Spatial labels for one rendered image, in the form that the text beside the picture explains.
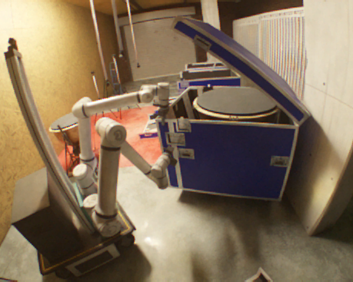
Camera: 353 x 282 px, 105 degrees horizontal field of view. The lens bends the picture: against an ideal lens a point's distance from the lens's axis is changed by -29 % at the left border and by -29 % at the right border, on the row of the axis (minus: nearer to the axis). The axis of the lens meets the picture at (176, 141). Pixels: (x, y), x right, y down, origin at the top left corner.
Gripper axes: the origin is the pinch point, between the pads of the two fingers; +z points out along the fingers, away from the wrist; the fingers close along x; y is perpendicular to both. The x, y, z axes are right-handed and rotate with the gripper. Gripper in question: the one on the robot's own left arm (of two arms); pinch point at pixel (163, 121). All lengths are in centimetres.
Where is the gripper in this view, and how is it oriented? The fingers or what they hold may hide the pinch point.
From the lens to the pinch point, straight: 163.6
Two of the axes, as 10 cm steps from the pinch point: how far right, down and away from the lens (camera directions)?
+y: 9.4, 2.2, -2.7
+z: -0.4, 8.3, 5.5
